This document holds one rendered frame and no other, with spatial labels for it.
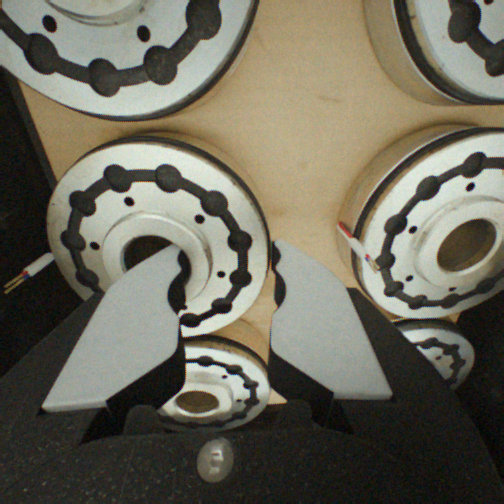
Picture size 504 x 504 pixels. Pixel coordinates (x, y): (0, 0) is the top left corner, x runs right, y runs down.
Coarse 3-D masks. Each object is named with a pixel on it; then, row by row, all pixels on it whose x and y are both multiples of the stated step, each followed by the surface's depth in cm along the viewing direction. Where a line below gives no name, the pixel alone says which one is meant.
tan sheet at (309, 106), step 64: (320, 0) 10; (256, 64) 11; (320, 64) 11; (64, 128) 12; (128, 128) 12; (192, 128) 12; (256, 128) 12; (320, 128) 12; (384, 128) 12; (320, 192) 14; (320, 256) 16; (256, 320) 18
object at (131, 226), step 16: (128, 224) 10; (144, 224) 10; (160, 224) 10; (176, 224) 10; (112, 240) 10; (128, 240) 10; (176, 240) 10; (192, 240) 10; (112, 256) 11; (128, 256) 11; (192, 256) 11; (208, 256) 11; (112, 272) 11; (192, 272) 11; (208, 272) 11; (192, 288) 12
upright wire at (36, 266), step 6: (42, 258) 11; (48, 258) 11; (36, 264) 11; (42, 264) 11; (24, 270) 10; (30, 270) 11; (36, 270) 11; (18, 276) 10; (24, 276) 10; (12, 282) 10; (18, 282) 10; (12, 288) 10
